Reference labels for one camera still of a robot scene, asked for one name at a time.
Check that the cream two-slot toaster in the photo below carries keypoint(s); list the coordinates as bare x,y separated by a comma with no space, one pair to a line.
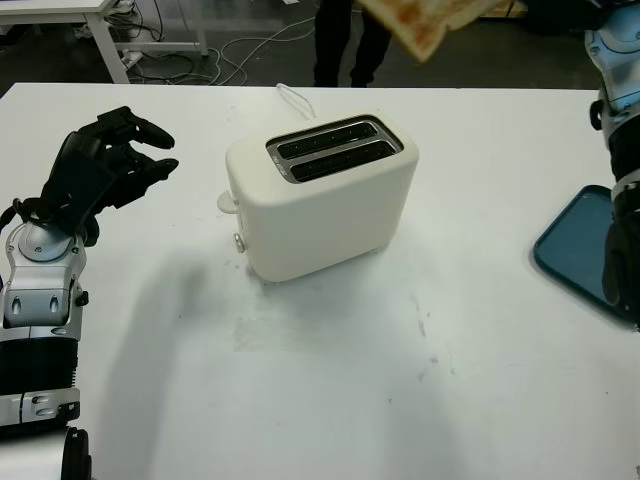
325,225

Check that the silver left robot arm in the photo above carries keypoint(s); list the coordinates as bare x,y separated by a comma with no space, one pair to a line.
35,290

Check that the blue plastic tray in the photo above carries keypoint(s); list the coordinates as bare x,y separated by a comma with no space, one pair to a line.
570,240

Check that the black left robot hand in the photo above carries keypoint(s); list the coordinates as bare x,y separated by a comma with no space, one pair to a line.
137,172

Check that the person in black trousers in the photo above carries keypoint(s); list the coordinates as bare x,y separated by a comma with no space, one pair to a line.
350,45

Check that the white power strip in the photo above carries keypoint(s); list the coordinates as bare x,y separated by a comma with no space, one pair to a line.
131,59

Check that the white desk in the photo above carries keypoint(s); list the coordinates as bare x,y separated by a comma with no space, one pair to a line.
50,6

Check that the toast slice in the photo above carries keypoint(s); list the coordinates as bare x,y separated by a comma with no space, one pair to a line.
425,25

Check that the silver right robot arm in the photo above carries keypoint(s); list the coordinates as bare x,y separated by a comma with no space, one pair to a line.
620,75

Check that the wooden crate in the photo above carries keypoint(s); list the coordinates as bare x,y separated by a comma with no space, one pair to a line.
515,7

